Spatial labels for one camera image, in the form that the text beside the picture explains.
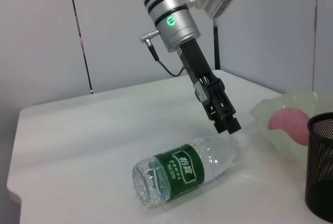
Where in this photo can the black mesh pen holder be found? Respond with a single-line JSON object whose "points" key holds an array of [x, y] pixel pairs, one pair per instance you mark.
{"points": [[321, 169]]}

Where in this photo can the green label water bottle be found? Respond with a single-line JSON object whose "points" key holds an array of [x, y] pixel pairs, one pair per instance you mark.
{"points": [[182, 166]]}

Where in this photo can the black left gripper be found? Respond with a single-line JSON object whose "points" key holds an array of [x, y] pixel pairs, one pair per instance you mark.
{"points": [[195, 62]]}

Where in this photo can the green glass fruit bowl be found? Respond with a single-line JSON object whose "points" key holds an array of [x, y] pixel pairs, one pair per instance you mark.
{"points": [[286, 151]]}

